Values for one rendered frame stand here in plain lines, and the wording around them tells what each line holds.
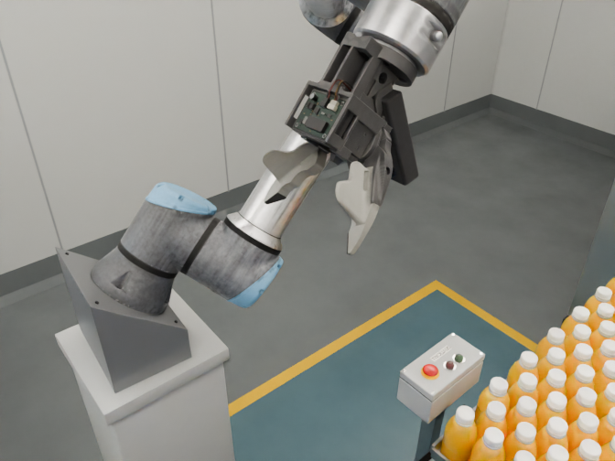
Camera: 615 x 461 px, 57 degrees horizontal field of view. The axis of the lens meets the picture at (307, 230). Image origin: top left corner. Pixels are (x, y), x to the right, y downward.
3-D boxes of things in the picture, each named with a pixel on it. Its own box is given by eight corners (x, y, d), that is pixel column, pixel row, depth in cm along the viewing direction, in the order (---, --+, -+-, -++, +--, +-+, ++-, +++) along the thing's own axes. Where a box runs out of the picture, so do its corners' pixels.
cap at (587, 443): (601, 451, 117) (603, 445, 116) (596, 465, 114) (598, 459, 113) (581, 441, 119) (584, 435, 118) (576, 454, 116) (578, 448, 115)
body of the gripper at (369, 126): (279, 129, 59) (336, 26, 58) (329, 162, 65) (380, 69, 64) (325, 148, 53) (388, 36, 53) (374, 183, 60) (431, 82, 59)
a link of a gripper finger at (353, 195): (319, 240, 53) (322, 154, 56) (355, 258, 57) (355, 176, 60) (346, 233, 51) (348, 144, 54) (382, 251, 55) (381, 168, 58)
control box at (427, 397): (395, 398, 139) (400, 369, 133) (447, 359, 149) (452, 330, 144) (427, 424, 132) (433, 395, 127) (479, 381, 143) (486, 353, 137)
